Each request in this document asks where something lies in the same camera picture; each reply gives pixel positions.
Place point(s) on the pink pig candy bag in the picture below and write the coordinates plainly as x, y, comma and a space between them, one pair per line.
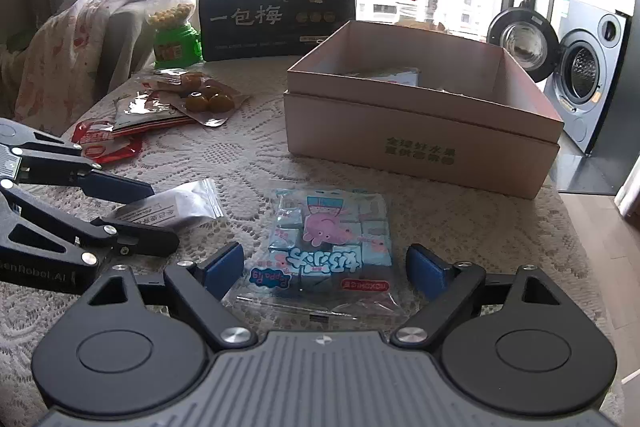
325, 232

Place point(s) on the silver foil snack packet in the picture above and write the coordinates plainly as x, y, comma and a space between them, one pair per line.
145, 112

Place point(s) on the small grey snack packet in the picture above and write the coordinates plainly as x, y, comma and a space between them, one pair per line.
170, 207

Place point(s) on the green gumball machine candy toy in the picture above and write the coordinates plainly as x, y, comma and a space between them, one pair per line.
172, 42

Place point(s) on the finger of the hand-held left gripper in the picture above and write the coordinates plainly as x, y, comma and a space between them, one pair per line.
120, 189
145, 243

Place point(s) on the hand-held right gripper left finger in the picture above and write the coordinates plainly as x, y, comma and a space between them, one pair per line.
225, 271

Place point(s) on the red snack packet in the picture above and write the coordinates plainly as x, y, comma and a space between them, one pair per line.
112, 152
92, 129

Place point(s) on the silver washing machine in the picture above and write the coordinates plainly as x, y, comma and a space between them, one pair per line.
590, 72

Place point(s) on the blue and white snack packet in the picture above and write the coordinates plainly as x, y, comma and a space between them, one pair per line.
395, 77

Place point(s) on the pink cardboard box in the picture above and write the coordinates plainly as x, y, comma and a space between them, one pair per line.
415, 142

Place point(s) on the clear chestnut packet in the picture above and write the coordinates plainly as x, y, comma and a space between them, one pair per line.
192, 81
210, 104

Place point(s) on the floral blanket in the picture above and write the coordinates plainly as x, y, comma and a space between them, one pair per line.
75, 47

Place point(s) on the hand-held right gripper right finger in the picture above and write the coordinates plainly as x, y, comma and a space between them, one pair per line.
425, 273

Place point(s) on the round washing machine door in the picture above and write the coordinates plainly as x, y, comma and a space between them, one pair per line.
522, 39

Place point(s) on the large black snack bag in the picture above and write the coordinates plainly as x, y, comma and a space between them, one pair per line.
260, 12

